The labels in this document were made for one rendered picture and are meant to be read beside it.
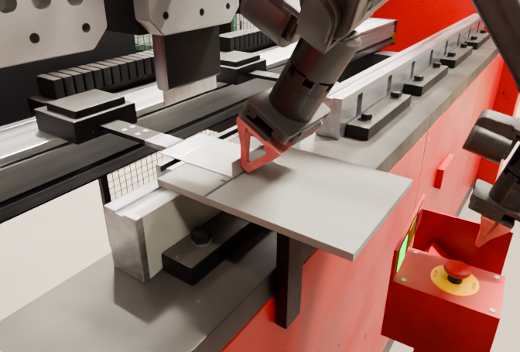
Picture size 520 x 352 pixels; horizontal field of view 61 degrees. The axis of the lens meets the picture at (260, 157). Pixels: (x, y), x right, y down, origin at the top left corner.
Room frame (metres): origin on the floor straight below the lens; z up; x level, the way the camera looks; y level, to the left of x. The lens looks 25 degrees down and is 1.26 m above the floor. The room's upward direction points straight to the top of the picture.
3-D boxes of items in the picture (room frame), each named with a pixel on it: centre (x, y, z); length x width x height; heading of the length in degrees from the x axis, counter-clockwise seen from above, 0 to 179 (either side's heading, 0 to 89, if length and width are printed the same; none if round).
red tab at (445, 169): (1.32, -0.62, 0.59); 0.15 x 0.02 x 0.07; 145
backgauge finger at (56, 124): (0.65, 0.23, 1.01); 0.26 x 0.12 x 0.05; 55
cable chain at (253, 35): (1.42, -0.02, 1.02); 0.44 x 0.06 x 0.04; 145
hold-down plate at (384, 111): (1.03, -0.30, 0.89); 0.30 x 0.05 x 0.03; 145
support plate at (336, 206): (0.48, -0.03, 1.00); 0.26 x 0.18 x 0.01; 55
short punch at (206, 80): (0.56, 0.09, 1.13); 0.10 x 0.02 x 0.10; 145
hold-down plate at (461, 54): (1.69, -0.76, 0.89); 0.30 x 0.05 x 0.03; 145
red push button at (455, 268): (0.55, -0.31, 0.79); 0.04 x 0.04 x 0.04
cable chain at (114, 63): (0.96, 0.30, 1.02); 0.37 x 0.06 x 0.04; 145
